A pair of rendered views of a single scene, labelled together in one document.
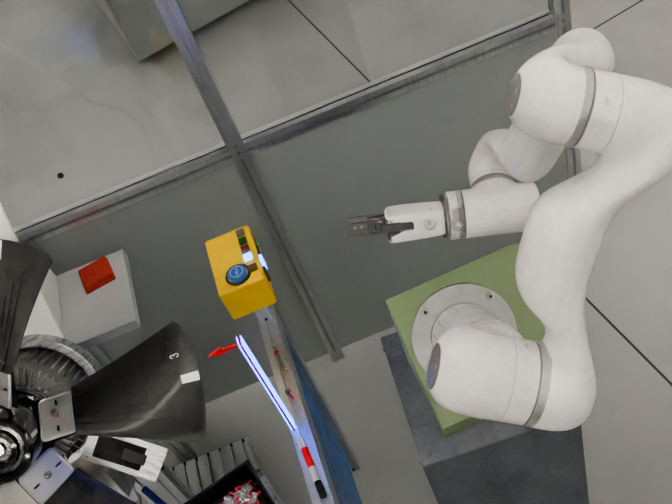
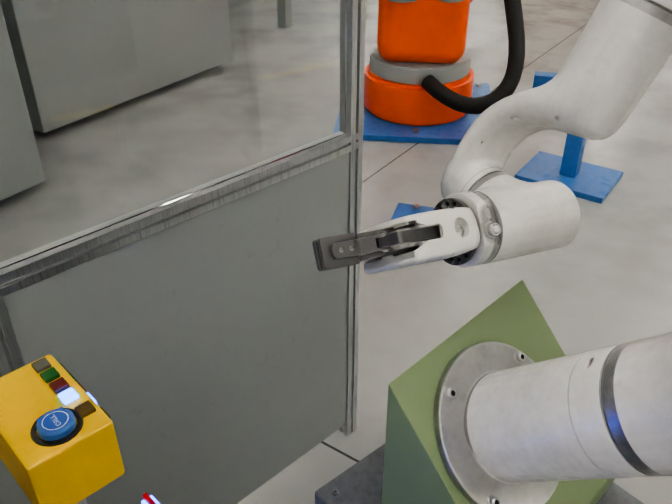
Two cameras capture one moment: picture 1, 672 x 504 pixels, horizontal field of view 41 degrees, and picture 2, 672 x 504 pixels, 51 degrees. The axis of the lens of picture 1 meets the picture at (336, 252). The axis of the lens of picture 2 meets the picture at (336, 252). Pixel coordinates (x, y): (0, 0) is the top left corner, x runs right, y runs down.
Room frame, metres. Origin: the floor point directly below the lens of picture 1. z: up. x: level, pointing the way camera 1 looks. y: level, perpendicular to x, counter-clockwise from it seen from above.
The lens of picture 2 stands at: (0.63, 0.36, 1.66)
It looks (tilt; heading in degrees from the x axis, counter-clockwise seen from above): 33 degrees down; 316
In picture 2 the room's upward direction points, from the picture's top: straight up
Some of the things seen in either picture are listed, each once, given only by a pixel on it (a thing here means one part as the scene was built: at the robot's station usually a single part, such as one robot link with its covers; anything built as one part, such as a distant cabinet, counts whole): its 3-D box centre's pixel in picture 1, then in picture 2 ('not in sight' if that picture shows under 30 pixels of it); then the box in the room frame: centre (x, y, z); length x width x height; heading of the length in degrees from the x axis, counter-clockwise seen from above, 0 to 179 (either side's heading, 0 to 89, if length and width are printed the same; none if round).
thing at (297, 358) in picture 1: (317, 403); not in sight; (1.32, 0.20, 0.39); 0.04 x 0.04 x 0.78; 89
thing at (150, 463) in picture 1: (129, 441); not in sight; (1.02, 0.51, 0.98); 0.20 x 0.16 x 0.20; 179
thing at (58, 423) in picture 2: (237, 273); (56, 424); (1.24, 0.20, 1.08); 0.04 x 0.04 x 0.02
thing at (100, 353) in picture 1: (137, 399); not in sight; (1.54, 0.67, 0.41); 0.04 x 0.04 x 0.83; 89
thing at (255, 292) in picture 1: (241, 273); (49, 436); (1.28, 0.20, 1.02); 0.16 x 0.10 x 0.11; 179
